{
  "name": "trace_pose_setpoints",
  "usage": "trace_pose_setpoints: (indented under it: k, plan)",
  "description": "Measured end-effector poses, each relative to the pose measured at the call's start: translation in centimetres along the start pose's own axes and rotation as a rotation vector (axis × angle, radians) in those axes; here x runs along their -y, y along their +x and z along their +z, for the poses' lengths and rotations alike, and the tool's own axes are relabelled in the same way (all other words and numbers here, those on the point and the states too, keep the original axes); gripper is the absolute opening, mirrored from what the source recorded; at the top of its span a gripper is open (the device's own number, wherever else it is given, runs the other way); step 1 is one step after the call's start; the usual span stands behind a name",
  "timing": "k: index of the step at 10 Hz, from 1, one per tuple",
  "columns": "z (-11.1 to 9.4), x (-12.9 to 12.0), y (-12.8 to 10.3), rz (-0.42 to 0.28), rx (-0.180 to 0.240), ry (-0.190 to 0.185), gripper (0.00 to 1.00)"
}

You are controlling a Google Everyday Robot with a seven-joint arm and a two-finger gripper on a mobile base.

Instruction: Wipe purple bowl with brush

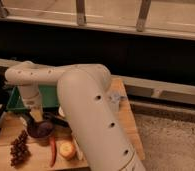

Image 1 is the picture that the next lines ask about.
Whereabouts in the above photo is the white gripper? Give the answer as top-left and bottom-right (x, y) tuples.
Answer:
(23, 96), (43, 122)

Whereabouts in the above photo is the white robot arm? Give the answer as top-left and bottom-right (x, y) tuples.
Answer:
(5, 61), (146, 171)

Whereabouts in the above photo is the green tray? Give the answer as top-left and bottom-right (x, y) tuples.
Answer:
(6, 85), (59, 112)

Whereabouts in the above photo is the dark red grape bunch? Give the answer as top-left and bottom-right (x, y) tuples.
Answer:
(10, 130), (30, 167)

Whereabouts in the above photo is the wooden cutting board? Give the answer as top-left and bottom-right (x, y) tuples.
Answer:
(0, 77), (146, 171)

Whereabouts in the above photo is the red chili pepper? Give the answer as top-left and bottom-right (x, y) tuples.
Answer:
(49, 136), (57, 167)

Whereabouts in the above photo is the orange round fruit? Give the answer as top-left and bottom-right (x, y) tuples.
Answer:
(59, 141), (76, 160)

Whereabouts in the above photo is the clear plastic cup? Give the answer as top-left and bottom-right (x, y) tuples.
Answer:
(109, 92), (126, 113)

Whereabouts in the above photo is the grey carpet mat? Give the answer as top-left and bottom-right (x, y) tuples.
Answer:
(135, 114), (195, 171)

